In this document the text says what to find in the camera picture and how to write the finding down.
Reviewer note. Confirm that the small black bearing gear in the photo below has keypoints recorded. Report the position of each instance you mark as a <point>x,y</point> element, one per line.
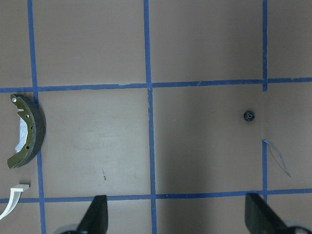
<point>249,115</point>

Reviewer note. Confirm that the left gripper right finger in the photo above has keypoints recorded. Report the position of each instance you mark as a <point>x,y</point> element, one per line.
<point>260,218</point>

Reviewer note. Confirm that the white curved plastic bracket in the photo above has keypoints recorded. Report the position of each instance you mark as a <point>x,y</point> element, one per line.
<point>15,193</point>

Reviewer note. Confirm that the green brake shoe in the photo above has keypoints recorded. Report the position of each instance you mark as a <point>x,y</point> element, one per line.
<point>31,132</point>

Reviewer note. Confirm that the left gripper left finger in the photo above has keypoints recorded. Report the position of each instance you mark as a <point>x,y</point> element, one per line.
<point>95,220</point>

